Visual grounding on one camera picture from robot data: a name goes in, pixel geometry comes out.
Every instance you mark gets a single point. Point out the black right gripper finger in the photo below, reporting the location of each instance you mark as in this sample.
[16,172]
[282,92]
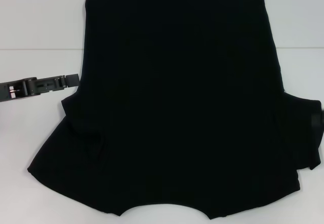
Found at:
[317,122]

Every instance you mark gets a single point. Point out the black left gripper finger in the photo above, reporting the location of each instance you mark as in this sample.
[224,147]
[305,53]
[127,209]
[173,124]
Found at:
[60,83]

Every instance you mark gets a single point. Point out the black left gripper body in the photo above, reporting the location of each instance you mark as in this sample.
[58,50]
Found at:
[22,91]

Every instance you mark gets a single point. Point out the black shirt with white print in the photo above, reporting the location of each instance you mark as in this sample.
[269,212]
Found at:
[177,94]

